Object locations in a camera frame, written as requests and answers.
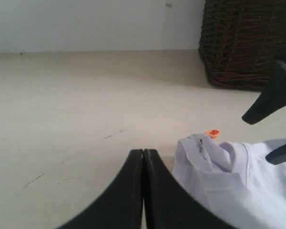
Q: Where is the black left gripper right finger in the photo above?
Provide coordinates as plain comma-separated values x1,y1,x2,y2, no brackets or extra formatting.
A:
143,149,233,229

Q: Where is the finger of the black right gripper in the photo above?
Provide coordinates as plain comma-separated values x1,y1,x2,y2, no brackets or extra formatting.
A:
242,90,286,125
265,138,286,165

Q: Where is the dark brown wicker basket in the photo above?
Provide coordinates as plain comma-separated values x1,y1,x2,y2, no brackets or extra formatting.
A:
198,0,286,91

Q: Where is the orange shirt neck label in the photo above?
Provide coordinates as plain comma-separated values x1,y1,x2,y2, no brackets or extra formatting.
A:
204,130,220,139

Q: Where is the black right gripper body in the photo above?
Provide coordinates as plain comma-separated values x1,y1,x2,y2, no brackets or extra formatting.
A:
271,53,286,105

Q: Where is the white t-shirt red lettering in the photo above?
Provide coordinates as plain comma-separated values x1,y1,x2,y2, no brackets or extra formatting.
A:
172,134,286,229

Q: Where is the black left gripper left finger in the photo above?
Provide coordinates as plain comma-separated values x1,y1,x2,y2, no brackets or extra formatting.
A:
60,149,143,229

